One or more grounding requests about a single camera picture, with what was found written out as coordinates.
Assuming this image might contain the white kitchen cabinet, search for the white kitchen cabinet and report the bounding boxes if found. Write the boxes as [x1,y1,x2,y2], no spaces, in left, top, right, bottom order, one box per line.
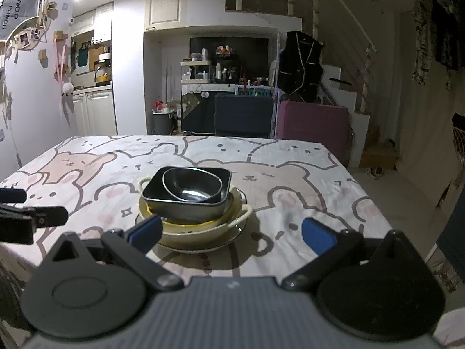
[72,91,117,136]

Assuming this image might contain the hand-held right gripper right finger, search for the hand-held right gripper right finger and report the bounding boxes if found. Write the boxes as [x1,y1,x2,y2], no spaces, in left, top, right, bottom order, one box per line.
[282,217,413,291]

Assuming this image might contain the black chalkboard sign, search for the black chalkboard sign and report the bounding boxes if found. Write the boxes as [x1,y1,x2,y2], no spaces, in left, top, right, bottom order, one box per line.
[181,92,219,134]

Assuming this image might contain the grey trash bin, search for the grey trash bin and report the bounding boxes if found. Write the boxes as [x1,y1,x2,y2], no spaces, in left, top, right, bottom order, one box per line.
[152,111,175,135]

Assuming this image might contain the black hanging jacket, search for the black hanging jacket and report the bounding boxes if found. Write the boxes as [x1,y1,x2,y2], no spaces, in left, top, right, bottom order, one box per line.
[279,31,325,103]

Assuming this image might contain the white square leaf-print plate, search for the white square leaf-print plate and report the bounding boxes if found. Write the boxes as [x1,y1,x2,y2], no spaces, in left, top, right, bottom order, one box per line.
[135,189,255,254]

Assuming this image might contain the white staircase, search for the white staircase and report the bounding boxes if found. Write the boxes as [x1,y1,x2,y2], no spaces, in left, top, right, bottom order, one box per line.
[320,65,372,117]

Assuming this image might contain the bear-printed tablecloth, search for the bear-printed tablecloth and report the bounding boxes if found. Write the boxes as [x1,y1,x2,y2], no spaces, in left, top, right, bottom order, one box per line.
[0,135,400,285]

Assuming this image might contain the dark blue chair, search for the dark blue chair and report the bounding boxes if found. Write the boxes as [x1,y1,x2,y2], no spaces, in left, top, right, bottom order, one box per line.
[214,93,274,139]

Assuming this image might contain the purple chair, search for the purple chair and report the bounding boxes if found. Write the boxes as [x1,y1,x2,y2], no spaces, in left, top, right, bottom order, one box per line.
[278,101,352,168]

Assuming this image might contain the round steel bowl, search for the round steel bowl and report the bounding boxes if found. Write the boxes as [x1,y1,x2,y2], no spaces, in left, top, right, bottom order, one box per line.
[162,167,223,203]

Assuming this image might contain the white tiered shelf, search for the white tiered shelf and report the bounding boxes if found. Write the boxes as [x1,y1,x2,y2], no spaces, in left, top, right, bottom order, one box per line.
[180,60,213,84]

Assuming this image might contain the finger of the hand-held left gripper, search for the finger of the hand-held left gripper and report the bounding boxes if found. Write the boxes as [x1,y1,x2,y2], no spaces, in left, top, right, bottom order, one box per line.
[20,206,69,227]
[0,188,28,204]

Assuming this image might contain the hanging patterned clothes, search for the hanging patterned clothes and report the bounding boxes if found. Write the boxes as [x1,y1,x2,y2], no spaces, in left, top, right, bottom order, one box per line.
[412,0,465,92]

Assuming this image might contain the cardboard box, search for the cardboard box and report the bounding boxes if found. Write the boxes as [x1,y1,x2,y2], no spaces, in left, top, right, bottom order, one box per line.
[360,145,399,170]

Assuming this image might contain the large square steel container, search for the large square steel container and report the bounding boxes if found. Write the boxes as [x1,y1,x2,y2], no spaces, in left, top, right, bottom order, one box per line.
[142,166,233,223]

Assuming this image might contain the cream ceramic bowl with handles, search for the cream ceramic bowl with handles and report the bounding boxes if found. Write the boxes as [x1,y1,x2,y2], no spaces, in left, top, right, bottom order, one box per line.
[139,177,253,251]

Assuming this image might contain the wooden wall decoration board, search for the wooden wall decoration board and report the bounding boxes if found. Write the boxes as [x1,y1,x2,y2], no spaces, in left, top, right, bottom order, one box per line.
[0,0,52,52]

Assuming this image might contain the white floral yellow-rimmed bowl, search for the white floral yellow-rimmed bowl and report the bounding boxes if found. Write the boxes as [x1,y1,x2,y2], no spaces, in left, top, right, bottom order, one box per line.
[145,189,241,227]

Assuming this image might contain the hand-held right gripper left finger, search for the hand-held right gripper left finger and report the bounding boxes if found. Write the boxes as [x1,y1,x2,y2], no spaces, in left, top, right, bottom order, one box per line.
[53,214,184,292]

